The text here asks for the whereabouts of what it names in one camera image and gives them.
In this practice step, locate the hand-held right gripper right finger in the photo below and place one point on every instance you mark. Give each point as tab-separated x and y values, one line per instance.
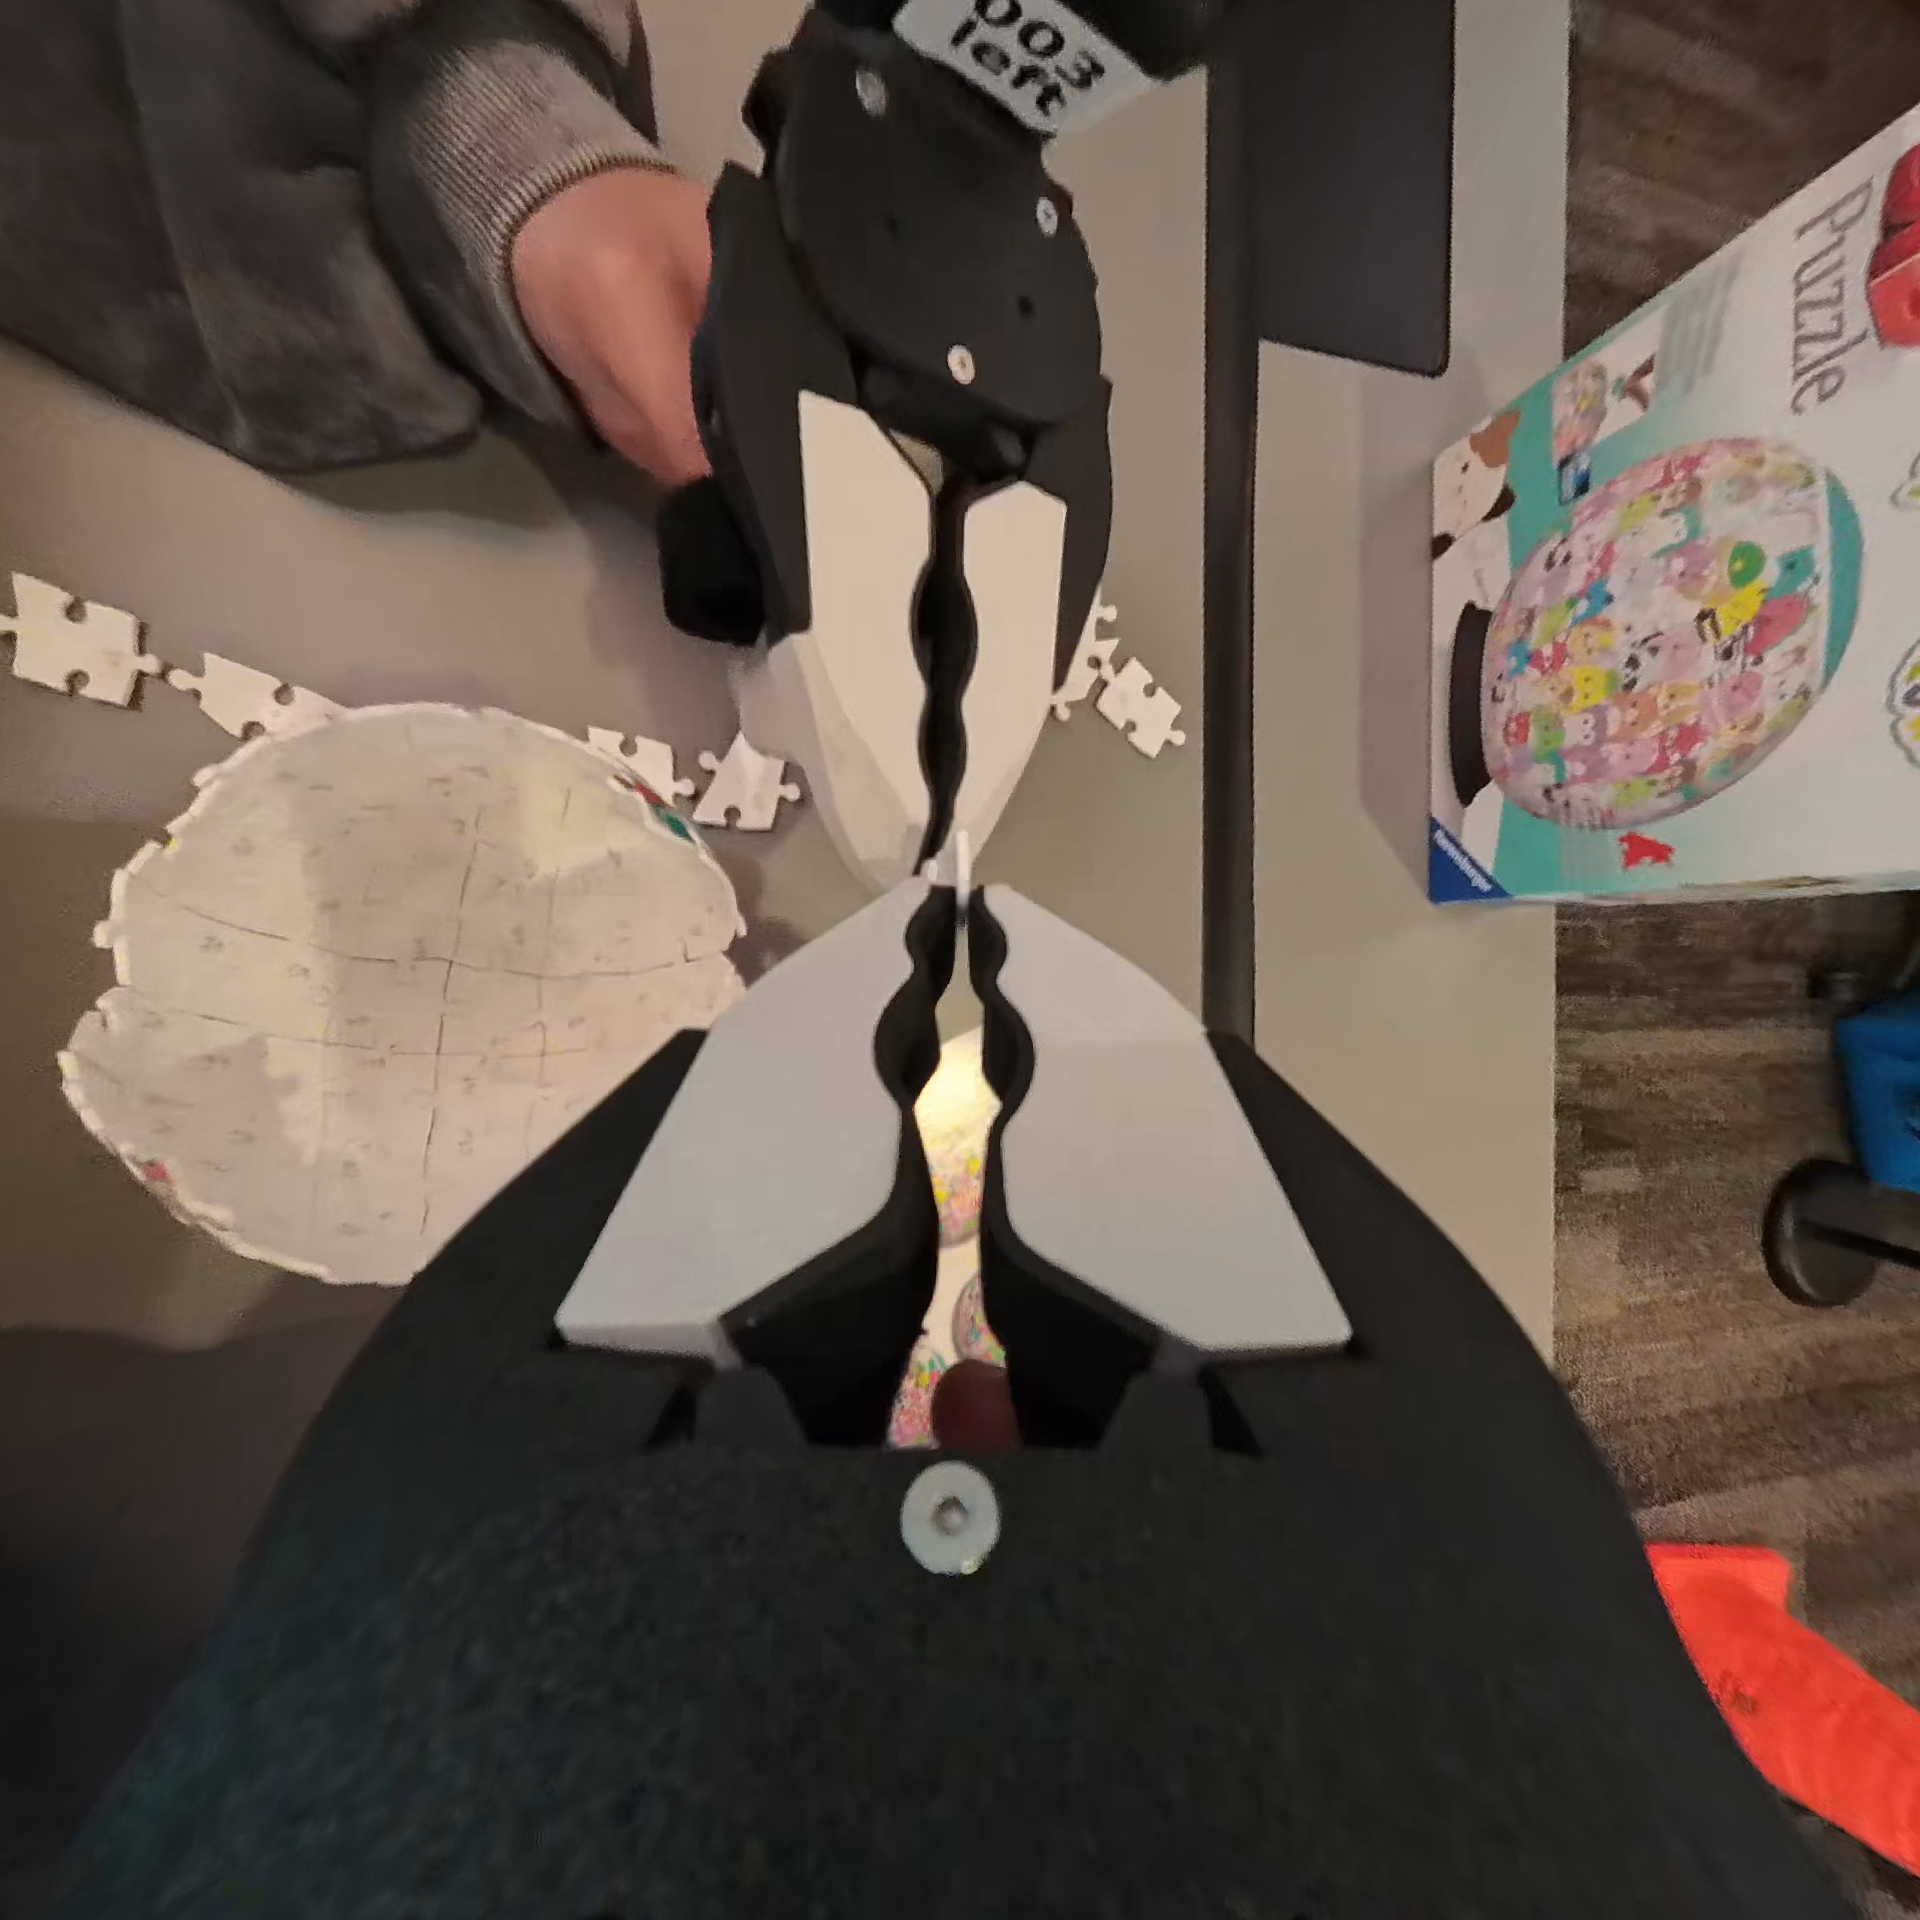
1154	1200

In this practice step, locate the person's left forearm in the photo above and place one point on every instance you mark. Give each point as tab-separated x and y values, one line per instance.
225	182

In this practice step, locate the orange traffic cone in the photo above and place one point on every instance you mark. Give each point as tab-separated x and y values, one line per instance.
1786	1681

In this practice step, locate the colourful puzzle box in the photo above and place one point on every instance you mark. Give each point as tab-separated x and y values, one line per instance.
1650	599

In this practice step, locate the colourful puzzle ball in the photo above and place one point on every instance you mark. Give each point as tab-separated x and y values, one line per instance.
375	974

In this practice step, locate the puzzle instruction sheet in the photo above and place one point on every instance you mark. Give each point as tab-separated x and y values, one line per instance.
961	1108

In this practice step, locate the person's left hand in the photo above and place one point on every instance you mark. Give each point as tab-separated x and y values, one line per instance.
622	315

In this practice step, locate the person's right hand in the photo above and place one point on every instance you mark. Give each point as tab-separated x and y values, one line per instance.
973	1410

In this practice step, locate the white puzzle piece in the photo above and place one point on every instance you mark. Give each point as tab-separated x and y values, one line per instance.
1089	662
745	782
639	762
240	698
1142	710
75	638

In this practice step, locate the blue tote bag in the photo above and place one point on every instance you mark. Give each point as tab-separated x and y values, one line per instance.
1882	1095

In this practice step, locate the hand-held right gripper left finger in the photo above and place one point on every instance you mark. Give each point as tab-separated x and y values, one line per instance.
750	1185

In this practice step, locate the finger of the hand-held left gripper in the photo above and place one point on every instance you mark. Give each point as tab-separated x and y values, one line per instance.
1019	630
856	630

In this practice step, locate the black office chair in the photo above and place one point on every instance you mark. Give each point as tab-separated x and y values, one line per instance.
1816	1231

